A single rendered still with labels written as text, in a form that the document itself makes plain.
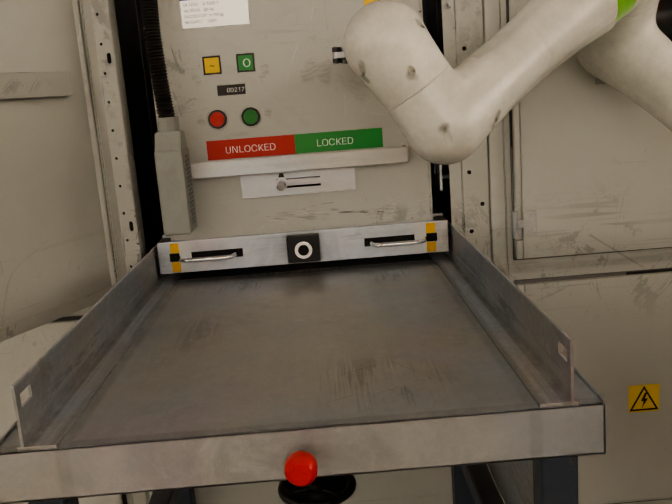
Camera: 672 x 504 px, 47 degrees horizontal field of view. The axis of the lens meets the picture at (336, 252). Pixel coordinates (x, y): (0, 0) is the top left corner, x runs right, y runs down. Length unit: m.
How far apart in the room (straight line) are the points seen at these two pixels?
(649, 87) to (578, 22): 0.22
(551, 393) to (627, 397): 0.78
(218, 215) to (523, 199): 0.56
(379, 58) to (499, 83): 0.17
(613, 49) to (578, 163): 0.23
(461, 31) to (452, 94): 0.44
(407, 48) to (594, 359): 0.80
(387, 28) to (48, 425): 0.60
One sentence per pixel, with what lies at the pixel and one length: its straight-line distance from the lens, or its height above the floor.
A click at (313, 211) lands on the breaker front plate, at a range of 1.43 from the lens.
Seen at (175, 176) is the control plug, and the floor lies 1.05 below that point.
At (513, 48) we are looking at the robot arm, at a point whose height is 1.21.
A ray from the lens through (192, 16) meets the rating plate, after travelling 1.44.
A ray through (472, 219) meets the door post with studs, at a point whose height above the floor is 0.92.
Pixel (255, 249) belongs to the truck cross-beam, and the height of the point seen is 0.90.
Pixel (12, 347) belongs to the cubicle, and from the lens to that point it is 1.56.
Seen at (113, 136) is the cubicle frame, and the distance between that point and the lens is 1.45.
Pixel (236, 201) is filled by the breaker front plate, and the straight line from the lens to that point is 1.44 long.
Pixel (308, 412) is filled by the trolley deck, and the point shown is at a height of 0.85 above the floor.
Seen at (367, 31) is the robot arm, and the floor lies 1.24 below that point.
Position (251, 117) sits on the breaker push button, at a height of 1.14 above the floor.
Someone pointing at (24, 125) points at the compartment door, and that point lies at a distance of 1.35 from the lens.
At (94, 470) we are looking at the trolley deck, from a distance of 0.84.
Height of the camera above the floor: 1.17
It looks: 12 degrees down
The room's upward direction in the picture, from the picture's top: 4 degrees counter-clockwise
